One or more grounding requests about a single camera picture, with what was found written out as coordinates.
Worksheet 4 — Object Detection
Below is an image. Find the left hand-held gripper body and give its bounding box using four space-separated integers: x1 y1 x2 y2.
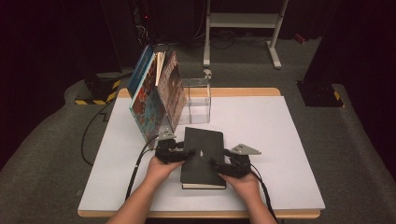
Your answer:
154 132 188 164

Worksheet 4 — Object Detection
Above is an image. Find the white metal frame desk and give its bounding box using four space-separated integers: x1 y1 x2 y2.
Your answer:
203 0 289 70

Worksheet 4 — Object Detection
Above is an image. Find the person's right hand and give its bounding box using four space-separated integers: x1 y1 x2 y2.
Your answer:
219 172 262 203

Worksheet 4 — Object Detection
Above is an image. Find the person's left hand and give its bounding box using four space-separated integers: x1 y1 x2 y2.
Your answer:
146 155 185 189

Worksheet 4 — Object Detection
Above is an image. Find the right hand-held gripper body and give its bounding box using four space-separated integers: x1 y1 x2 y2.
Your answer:
217 143 262 179

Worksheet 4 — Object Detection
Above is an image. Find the light blue picture book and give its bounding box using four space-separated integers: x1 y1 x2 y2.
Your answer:
129 52 167 145

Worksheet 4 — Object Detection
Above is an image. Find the purple magazine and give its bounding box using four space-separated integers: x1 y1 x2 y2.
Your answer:
155 50 188 133

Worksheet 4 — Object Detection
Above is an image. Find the black floor cable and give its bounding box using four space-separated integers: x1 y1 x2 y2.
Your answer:
80 102 113 166

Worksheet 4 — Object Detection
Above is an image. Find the white table cover sheet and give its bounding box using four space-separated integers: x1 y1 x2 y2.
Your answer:
78 95 326 211

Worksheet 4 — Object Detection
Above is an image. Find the clear acrylic book rack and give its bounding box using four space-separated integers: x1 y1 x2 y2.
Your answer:
167 77 213 126

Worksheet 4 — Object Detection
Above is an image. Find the black yellow-striped stand base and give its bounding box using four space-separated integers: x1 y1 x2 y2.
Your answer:
74 73 122 106
296 80 346 108

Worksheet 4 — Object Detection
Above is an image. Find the right hand-held gripper cable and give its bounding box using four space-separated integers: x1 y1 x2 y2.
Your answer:
248 169 278 224

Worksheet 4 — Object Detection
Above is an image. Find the black equipment rack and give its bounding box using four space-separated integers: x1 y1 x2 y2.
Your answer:
132 0 155 71

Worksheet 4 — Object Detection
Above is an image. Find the hand-held gripper cable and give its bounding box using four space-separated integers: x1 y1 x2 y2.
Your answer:
124 134 161 202
248 169 278 224

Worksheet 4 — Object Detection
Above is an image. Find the dark blue picture book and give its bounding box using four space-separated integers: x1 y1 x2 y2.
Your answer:
127 45 154 97

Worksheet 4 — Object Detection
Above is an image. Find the left hand-held gripper cable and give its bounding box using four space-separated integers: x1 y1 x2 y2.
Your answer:
124 134 161 202

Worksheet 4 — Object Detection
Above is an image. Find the black notebook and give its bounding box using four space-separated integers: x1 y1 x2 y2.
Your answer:
180 126 227 190

